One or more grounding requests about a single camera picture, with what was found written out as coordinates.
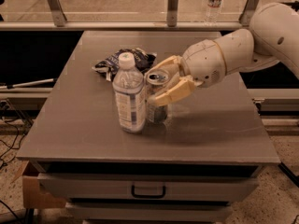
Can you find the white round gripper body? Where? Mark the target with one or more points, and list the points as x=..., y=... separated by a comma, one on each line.
x=202, y=63

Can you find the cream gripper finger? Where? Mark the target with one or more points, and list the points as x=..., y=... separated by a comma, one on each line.
x=184, y=87
x=171, y=65

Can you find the silver redbull can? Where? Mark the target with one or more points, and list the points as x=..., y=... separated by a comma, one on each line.
x=155, y=81

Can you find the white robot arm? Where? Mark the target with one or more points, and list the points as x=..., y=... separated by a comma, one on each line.
x=272, y=37

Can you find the clear blue-label plastic bottle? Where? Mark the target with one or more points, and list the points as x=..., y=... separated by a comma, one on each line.
x=129, y=88

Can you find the clear water bottle on floor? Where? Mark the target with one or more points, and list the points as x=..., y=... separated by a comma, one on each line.
x=212, y=11

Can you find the crumpled blue chip bag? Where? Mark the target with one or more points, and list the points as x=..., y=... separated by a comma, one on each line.
x=109, y=67

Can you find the grey cabinet with drawers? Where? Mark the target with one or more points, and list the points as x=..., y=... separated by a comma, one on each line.
x=208, y=152

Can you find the white pole on left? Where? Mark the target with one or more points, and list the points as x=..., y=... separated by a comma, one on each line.
x=27, y=84

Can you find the brown cardboard box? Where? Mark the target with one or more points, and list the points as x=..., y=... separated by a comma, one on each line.
x=33, y=195

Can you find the middle metal railing post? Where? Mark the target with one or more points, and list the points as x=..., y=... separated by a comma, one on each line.
x=172, y=13

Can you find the metal railing post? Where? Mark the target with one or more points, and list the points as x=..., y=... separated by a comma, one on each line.
x=58, y=16
x=172, y=13
x=248, y=12

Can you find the right metal railing post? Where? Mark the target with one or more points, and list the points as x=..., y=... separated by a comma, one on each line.
x=248, y=12

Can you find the black drawer handle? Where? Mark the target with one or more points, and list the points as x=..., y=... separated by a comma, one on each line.
x=148, y=192

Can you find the left metal railing post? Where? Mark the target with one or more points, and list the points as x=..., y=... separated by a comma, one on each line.
x=58, y=16

